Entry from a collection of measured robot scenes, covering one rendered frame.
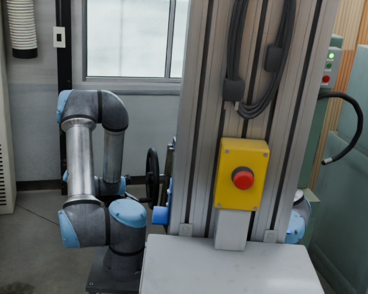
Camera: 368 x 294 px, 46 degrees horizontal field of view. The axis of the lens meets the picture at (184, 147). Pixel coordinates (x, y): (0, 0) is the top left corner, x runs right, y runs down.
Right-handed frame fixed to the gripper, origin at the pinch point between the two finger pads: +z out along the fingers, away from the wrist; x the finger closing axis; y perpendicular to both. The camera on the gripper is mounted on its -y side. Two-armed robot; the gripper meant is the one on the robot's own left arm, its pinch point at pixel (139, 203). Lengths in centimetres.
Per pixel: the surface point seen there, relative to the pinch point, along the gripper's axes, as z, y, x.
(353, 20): 114, -148, -142
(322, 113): 44, -79, 2
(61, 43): -57, -17, -128
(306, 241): 76, -27, 13
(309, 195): 64, -45, 8
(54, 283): 2, 84, -34
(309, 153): 53, -61, 2
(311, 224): 72, -35, 13
